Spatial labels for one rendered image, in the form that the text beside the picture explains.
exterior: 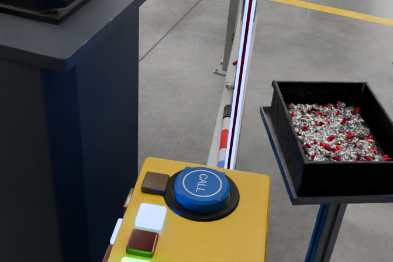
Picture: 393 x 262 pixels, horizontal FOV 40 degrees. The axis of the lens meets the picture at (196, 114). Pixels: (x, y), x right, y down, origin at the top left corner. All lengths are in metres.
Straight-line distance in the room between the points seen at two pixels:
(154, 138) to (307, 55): 1.10
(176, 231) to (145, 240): 0.02
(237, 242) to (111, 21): 0.50
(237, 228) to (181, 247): 0.04
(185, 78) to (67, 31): 1.85
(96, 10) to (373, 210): 1.46
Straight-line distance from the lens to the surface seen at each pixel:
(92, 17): 0.81
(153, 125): 2.27
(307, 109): 0.92
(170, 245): 0.36
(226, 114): 0.83
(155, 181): 0.39
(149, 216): 0.37
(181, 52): 2.81
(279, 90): 0.89
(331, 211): 0.88
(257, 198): 0.40
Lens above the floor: 1.34
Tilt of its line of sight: 35 degrees down
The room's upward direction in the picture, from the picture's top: 5 degrees clockwise
